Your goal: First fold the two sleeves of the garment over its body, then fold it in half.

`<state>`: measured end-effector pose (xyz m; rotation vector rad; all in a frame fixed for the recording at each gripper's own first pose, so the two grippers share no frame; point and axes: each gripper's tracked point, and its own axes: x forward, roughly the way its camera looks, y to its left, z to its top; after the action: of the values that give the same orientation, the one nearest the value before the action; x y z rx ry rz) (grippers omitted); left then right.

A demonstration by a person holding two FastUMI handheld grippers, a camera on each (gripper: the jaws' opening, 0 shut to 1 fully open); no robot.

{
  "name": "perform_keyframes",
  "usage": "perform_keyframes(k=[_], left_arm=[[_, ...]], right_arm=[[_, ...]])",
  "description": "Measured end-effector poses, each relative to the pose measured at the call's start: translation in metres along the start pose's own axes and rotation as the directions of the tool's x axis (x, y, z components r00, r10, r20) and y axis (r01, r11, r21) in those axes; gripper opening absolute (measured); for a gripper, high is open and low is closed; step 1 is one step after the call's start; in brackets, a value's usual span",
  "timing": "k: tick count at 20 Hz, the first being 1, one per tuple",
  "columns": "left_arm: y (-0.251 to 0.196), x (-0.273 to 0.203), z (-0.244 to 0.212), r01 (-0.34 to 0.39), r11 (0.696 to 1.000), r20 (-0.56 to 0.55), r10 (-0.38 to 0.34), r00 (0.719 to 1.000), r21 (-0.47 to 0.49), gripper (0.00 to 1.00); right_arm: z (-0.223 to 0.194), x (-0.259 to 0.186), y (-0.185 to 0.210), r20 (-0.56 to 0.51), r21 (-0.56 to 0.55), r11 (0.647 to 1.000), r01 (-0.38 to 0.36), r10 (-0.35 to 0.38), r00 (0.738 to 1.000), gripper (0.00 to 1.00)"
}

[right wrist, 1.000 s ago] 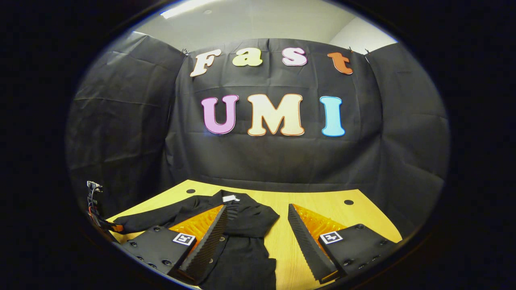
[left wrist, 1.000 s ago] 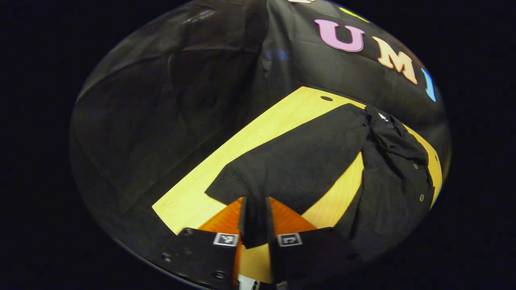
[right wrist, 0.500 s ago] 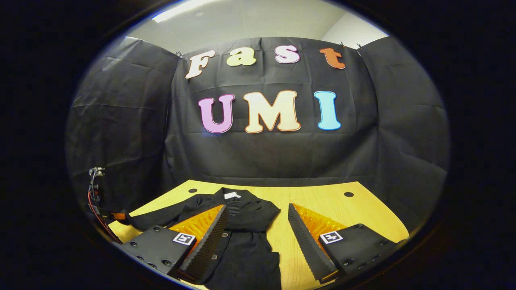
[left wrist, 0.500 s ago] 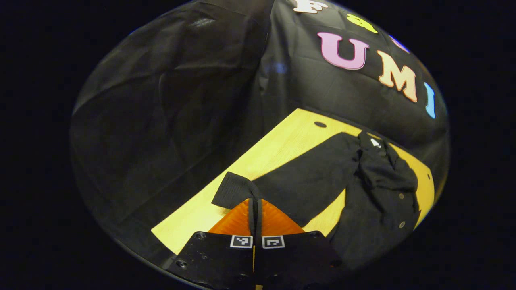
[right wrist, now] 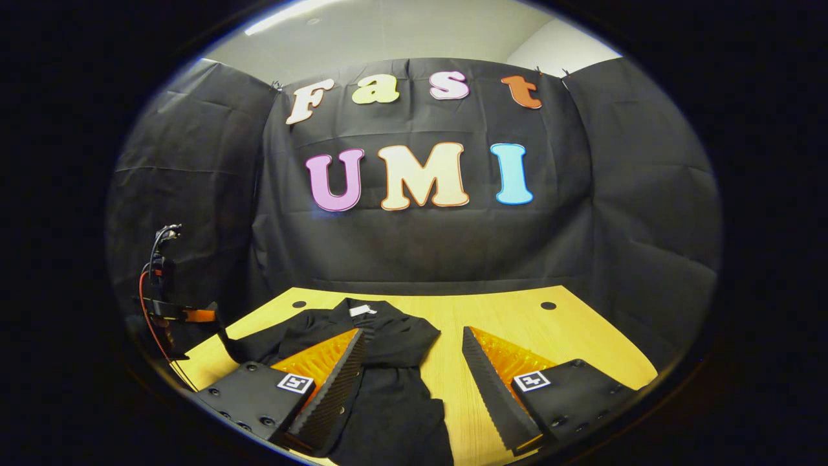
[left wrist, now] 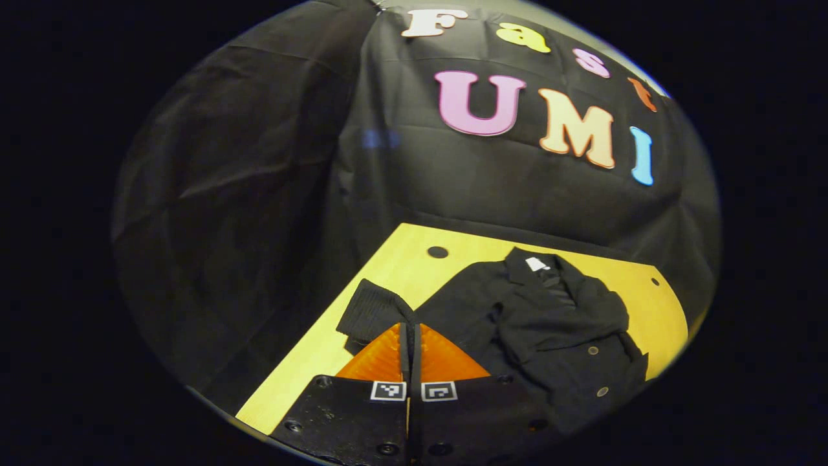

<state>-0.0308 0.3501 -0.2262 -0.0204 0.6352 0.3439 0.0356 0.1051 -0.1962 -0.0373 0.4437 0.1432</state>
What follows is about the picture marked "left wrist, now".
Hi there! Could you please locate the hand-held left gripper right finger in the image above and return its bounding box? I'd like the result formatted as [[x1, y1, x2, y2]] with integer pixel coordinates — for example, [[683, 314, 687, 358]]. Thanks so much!
[[411, 322, 552, 466]]

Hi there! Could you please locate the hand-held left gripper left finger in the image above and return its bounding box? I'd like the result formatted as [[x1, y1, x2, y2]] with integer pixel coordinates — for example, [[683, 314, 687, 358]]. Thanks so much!
[[270, 322, 411, 466]]

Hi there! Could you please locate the black backdrop cloth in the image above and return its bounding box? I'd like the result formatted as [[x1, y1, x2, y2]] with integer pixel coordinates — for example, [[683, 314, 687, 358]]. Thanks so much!
[[111, 0, 722, 415]]

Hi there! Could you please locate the black buttoned jacket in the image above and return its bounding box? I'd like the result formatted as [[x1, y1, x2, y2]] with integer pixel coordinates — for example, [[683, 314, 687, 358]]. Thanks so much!
[[335, 247, 649, 436]]

